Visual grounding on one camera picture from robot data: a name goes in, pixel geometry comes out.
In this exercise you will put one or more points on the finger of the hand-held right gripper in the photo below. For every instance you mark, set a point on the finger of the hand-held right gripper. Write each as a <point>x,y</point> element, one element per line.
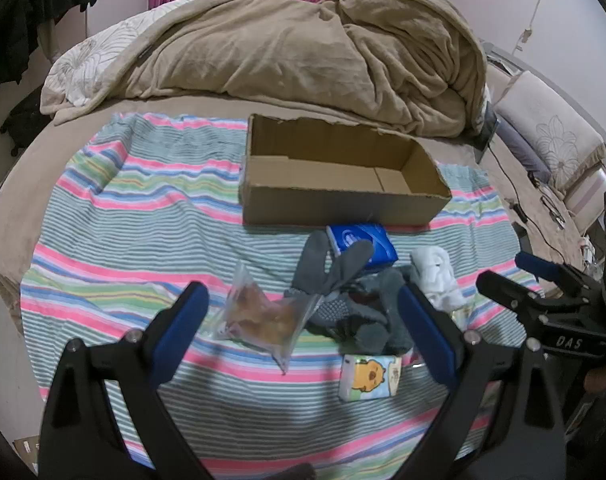
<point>533,262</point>
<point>503,287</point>

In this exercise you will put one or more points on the pastel striped blanket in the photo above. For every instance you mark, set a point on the pastel striped blanket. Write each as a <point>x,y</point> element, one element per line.
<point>133,210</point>

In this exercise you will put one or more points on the white sock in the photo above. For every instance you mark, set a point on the white sock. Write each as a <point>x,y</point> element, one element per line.
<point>435,275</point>

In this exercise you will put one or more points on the white floral duvet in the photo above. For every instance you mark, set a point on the white floral duvet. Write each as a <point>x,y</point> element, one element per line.
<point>93,60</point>

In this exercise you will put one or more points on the beige fleece blanket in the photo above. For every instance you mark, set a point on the beige fleece blanket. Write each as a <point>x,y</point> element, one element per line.
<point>283,50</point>

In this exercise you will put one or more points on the pink and white pillow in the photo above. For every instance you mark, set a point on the pink and white pillow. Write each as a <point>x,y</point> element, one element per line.
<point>588,195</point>

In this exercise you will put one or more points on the dark tablet device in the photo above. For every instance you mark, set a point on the dark tablet device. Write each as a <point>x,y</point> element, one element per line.
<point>487,127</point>

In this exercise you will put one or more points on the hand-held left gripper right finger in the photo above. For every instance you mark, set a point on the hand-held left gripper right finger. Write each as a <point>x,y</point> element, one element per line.
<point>428,330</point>

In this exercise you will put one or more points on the hanging olive garment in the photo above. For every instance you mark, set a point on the hanging olive garment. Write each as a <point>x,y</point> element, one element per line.
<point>47,40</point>

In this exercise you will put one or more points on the black suitcase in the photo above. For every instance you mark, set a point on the black suitcase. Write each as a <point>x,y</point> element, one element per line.
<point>28,120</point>

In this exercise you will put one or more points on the beige floral pillow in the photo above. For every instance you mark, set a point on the beige floral pillow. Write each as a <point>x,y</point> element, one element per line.
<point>548,125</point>

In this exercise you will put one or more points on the cartoon print tissue packet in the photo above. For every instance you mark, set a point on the cartoon print tissue packet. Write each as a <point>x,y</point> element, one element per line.
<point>368,377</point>

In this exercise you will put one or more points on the small cardboard piece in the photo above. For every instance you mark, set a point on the small cardboard piece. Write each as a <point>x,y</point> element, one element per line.
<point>27,452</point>

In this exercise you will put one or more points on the person's right hand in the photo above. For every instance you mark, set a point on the person's right hand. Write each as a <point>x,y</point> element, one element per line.
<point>598,380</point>

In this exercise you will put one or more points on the dark grey dotted sock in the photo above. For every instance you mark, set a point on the dark grey dotted sock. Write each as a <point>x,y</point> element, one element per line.
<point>373,320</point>

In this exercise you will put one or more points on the hanging black clothes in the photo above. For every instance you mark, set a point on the hanging black clothes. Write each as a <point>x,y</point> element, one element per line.
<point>28,5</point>

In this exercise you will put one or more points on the blue tissue packet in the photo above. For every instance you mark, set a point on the blue tissue packet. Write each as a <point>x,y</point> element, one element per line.
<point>383,245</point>

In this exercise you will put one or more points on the grey metal headboard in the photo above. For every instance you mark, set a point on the grey metal headboard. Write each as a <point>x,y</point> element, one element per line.
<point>558,76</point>

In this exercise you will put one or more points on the cardboard box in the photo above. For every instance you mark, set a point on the cardboard box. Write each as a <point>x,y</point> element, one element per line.
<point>333,205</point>

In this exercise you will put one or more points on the clear plastic snack bag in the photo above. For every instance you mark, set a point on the clear plastic snack bag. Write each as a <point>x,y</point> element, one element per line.
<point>263,320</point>

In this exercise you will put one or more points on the person's right forearm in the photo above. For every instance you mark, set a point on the person's right forearm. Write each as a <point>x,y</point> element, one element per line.
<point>598,425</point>

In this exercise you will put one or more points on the black eyeglasses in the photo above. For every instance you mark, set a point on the black eyeglasses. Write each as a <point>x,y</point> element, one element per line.
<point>553,207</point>

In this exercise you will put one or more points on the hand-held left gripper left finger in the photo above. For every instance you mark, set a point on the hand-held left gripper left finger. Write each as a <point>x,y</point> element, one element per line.
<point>183,320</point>

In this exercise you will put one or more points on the grey pillow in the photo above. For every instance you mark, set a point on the grey pillow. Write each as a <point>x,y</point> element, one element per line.
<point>525,152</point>

